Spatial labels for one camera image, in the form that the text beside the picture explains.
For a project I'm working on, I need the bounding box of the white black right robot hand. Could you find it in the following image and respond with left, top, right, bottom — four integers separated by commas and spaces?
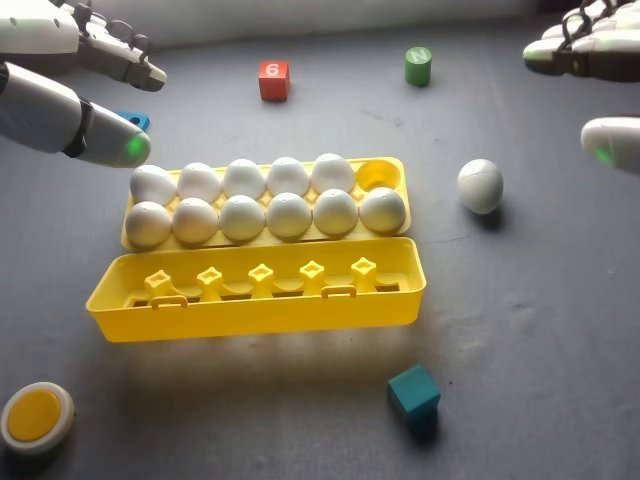
522, 0, 640, 177

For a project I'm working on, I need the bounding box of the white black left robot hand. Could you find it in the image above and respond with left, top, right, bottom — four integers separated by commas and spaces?
0, 0, 168, 169

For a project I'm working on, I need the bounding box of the white toy egg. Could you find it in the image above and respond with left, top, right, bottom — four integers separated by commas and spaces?
456, 158, 504, 215
124, 200, 174, 248
219, 194, 267, 242
129, 164, 178, 206
310, 152, 357, 195
222, 158, 267, 199
172, 197, 221, 245
177, 162, 223, 203
266, 156, 312, 197
265, 192, 313, 239
312, 188, 360, 237
359, 187, 407, 234

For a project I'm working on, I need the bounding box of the yellow plastic egg carton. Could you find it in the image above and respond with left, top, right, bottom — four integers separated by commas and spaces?
85, 156, 428, 344

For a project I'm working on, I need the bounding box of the blue toy block with hole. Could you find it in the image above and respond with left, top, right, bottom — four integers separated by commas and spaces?
112, 110, 151, 133

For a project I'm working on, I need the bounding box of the green cylinder with letter N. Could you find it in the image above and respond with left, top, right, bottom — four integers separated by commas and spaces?
404, 46, 433, 87

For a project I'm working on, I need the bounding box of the red block with number six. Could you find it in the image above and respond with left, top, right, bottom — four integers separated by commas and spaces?
258, 60, 291, 103

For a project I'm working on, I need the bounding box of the grey table cloth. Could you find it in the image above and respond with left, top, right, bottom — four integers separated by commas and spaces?
0, 14, 640, 480

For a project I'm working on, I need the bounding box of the yellow and white round toy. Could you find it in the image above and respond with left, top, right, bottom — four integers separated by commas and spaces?
0, 381, 76, 456

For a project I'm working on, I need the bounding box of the teal wooden cube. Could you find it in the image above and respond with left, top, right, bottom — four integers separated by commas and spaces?
387, 364, 442, 432

